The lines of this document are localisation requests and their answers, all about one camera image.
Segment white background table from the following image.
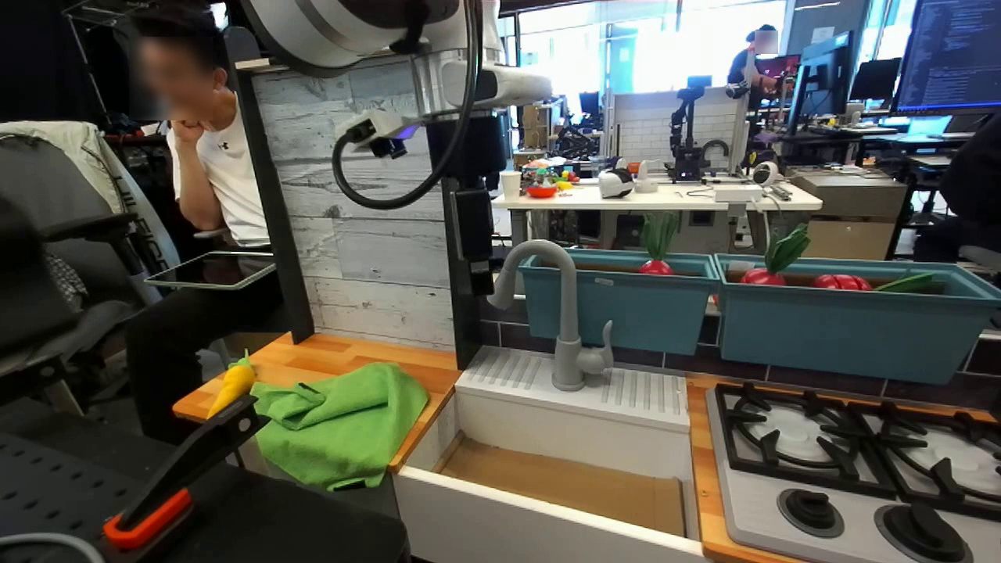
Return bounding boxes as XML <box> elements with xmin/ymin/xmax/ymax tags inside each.
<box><xmin>495</xmin><ymin>179</ymin><xmax>825</xmax><ymax>252</ymax></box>

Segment short teal planter box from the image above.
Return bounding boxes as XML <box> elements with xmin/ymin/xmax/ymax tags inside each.
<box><xmin>518</xmin><ymin>248</ymin><xmax>727</xmax><ymax>359</ymax></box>

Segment standing background person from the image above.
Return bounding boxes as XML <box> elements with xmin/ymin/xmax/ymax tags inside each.
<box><xmin>727</xmin><ymin>22</ymin><xmax>783</xmax><ymax>94</ymax></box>

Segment black stove grate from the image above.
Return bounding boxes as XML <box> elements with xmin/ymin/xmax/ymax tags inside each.
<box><xmin>716</xmin><ymin>385</ymin><xmax>1001</xmax><ymax>524</ymax></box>

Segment office chair with grey jacket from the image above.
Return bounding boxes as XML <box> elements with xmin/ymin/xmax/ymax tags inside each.
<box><xmin>0</xmin><ymin>119</ymin><xmax>183</xmax><ymax>392</ymax></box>

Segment black slanted frame post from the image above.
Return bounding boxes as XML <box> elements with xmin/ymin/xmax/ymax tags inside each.
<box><xmin>229</xmin><ymin>58</ymin><xmax>317</xmax><ymax>345</ymax></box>

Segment red toy vegetable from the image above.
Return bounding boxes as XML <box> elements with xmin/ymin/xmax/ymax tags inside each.
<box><xmin>811</xmin><ymin>273</ymin><xmax>877</xmax><ymax>298</ymax></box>

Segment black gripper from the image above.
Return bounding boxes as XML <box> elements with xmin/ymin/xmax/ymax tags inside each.
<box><xmin>453</xmin><ymin>108</ymin><xmax>510</xmax><ymax>300</ymax></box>

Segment black vertical frame post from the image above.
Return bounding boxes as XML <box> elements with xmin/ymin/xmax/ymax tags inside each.
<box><xmin>428</xmin><ymin>113</ymin><xmax>486</xmax><ymax>368</ymax></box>

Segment white toy stove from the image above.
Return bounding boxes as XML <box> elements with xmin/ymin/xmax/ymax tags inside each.
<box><xmin>704</xmin><ymin>383</ymin><xmax>1001</xmax><ymax>563</ymax></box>

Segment yellow toy corn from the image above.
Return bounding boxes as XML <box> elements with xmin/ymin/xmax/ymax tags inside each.
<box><xmin>203</xmin><ymin>352</ymin><xmax>261</xmax><ymax>421</ymax></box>

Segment grey wood plank panel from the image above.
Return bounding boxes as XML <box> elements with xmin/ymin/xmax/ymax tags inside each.
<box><xmin>252</xmin><ymin>58</ymin><xmax>460</xmax><ymax>352</ymax></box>

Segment grey toy faucet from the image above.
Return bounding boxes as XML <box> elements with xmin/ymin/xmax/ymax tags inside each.
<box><xmin>486</xmin><ymin>239</ymin><xmax>621</xmax><ymax>394</ymax></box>

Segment black perforated board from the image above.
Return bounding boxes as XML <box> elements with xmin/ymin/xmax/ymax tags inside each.
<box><xmin>0</xmin><ymin>394</ymin><xmax>412</xmax><ymax>563</ymax></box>

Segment black clamp orange handle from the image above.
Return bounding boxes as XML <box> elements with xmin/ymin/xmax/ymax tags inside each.
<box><xmin>101</xmin><ymin>394</ymin><xmax>270</xmax><ymax>557</ymax></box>

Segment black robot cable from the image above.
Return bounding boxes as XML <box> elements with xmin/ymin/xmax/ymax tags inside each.
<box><xmin>330</xmin><ymin>57</ymin><xmax>475</xmax><ymax>212</ymax></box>

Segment green cloth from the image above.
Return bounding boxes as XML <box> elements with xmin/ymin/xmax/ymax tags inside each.
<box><xmin>249</xmin><ymin>359</ymin><xmax>432</xmax><ymax>494</ymax></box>

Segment seated person white shirt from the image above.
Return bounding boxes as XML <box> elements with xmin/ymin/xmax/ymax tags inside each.
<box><xmin>116</xmin><ymin>7</ymin><xmax>291</xmax><ymax>441</ymax></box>

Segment black stove knob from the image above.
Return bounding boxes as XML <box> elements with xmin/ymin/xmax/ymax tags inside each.
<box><xmin>874</xmin><ymin>500</ymin><xmax>974</xmax><ymax>563</ymax></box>
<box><xmin>777</xmin><ymin>486</ymin><xmax>844</xmax><ymax>540</ymax></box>

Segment large dark monitor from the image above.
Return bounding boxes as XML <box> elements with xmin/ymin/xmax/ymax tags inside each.
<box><xmin>891</xmin><ymin>0</ymin><xmax>1001</xmax><ymax>119</ymax></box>

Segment black tablet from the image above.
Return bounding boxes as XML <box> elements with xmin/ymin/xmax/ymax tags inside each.
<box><xmin>144</xmin><ymin>248</ymin><xmax>283</xmax><ymax>298</ymax></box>

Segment white kettle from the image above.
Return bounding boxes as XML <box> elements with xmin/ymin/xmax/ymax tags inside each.
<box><xmin>594</xmin><ymin>165</ymin><xmax>634</xmax><ymax>204</ymax></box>

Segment white background board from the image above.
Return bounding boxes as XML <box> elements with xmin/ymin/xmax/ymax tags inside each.
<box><xmin>611</xmin><ymin>88</ymin><xmax>755</xmax><ymax>171</ymax></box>

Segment white toy sink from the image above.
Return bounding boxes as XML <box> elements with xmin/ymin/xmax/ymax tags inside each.
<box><xmin>391</xmin><ymin>345</ymin><xmax>708</xmax><ymax>563</ymax></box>

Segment red toy radish green leaves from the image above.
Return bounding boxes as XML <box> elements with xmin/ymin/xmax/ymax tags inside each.
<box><xmin>740</xmin><ymin>223</ymin><xmax>815</xmax><ymax>291</ymax></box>
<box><xmin>634</xmin><ymin>212</ymin><xmax>681</xmax><ymax>281</ymax></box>

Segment green toy leaf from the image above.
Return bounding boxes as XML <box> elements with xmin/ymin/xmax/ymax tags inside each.
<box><xmin>874</xmin><ymin>269</ymin><xmax>947</xmax><ymax>298</ymax></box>

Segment long teal planter box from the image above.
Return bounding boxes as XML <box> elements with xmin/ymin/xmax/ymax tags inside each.
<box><xmin>715</xmin><ymin>251</ymin><xmax>1001</xmax><ymax>387</ymax></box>

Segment beige cabinet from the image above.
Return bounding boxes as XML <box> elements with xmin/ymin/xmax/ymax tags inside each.
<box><xmin>787</xmin><ymin>162</ymin><xmax>912</xmax><ymax>262</ymax></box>

